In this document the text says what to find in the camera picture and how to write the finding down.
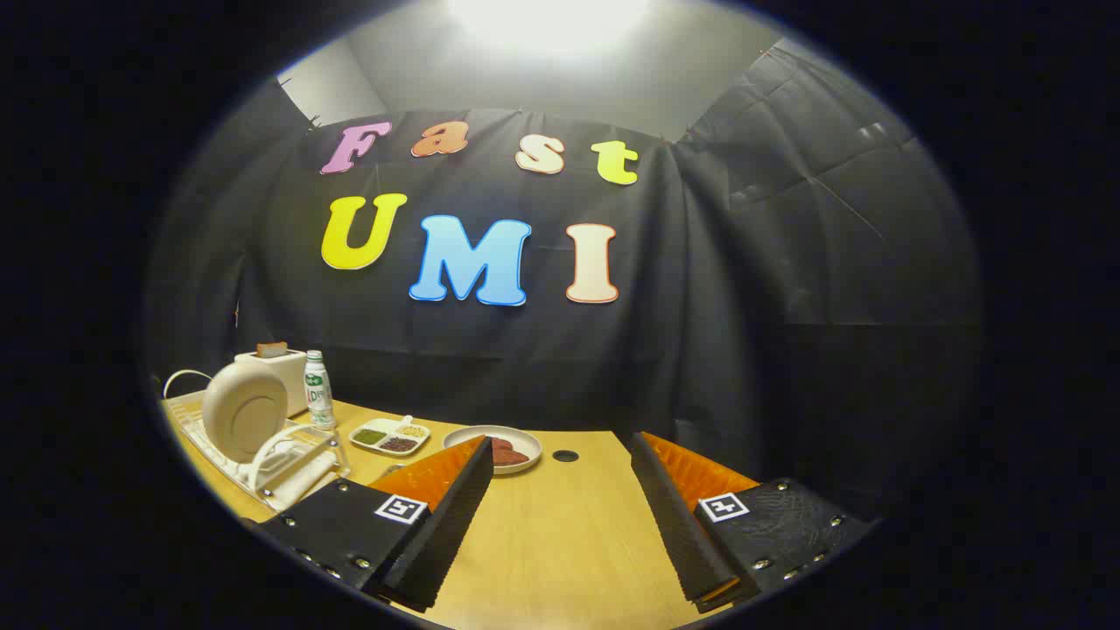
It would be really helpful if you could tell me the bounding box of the white bottle green label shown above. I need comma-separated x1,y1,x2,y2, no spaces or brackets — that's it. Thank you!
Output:
304,350,337,430

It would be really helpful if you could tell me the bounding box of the white toaster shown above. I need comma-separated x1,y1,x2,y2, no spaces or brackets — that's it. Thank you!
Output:
234,348,309,417

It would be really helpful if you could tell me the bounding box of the white oval plate with patties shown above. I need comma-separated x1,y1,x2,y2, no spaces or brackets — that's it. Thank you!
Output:
443,425,543,476

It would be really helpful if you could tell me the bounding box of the black backdrop cloth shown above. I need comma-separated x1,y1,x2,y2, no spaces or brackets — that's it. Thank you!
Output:
144,44,981,526

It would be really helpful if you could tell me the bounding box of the white round plate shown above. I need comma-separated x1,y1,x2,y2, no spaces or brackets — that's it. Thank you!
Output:
203,360,290,465

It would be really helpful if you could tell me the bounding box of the white divided dish with beans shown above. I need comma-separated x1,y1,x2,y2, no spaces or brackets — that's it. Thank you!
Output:
348,416,431,458

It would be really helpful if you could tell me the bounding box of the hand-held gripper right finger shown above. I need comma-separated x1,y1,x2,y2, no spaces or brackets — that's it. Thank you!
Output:
630,431,879,615

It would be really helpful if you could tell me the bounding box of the white wire dish rack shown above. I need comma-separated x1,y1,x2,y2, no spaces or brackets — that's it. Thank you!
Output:
162,369,351,513

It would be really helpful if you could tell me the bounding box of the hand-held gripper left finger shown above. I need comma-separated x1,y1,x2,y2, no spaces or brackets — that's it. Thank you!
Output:
249,435,495,613

